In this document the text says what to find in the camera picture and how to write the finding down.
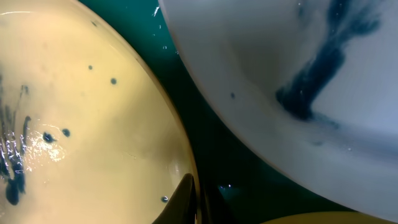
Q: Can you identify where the light blue plate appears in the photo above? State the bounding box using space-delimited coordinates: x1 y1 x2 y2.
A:
159 0 397 222

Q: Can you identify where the teal plastic tray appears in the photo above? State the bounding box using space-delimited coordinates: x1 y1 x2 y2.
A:
77 0 355 224

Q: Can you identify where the yellow plate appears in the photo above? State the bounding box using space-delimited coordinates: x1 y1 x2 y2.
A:
261 212 395 224
1 1 197 224

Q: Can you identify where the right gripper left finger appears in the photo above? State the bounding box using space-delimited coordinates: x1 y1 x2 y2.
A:
153 174 197 224

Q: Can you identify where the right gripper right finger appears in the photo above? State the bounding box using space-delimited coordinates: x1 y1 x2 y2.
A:
201 182 238 224

